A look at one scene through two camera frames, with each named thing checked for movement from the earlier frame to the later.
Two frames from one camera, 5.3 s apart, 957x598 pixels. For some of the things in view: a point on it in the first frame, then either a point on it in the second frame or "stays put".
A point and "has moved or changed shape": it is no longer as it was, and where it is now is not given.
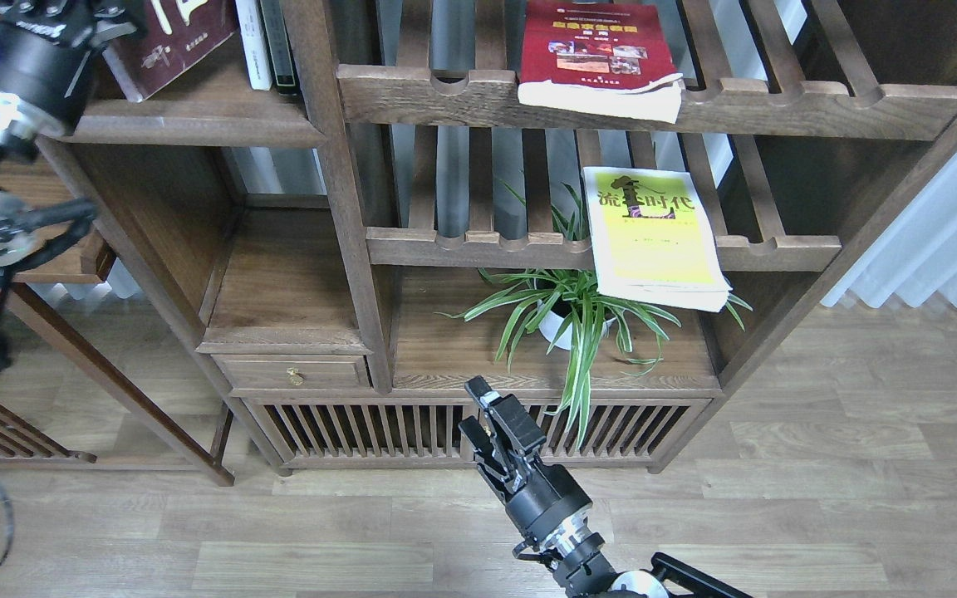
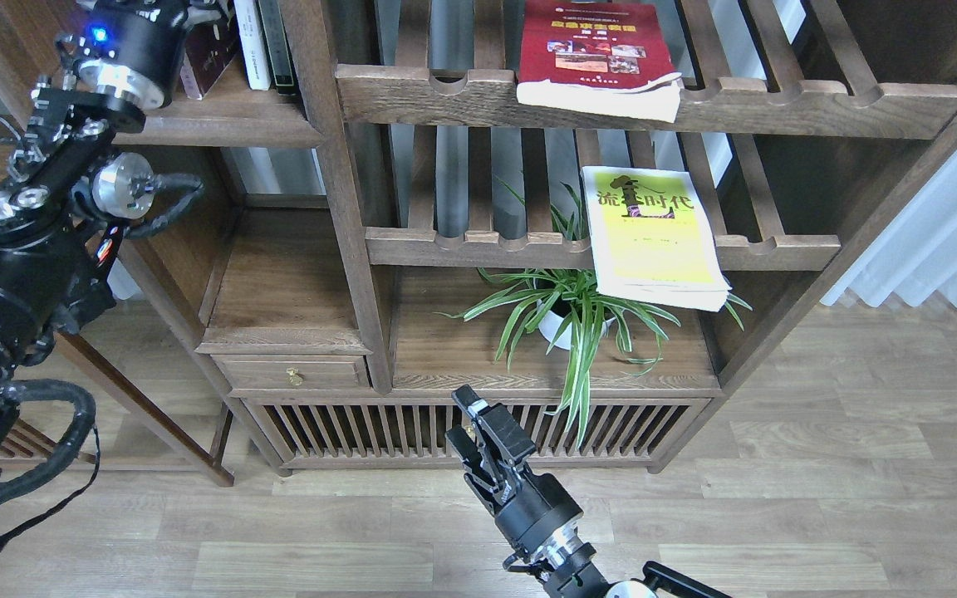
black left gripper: x=35 y=56 → x=130 y=50
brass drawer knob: x=296 y=377 stays put
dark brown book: x=179 y=34 has moved or changed shape
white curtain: x=956 y=244 stays put
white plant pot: x=559 y=330 stays put
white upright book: x=254 y=45 stays put
